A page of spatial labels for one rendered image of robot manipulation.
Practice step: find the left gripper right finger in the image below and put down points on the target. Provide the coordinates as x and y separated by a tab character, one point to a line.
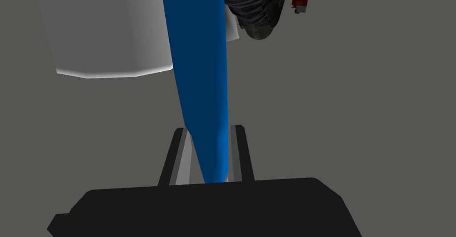
241	155

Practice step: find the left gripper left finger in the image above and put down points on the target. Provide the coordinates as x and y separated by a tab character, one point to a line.
177	158

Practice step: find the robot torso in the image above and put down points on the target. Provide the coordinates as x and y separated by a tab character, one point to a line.
110	30

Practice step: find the blue book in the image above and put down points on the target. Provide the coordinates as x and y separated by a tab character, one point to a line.
199	69

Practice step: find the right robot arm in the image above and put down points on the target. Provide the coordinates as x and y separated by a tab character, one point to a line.
258	7

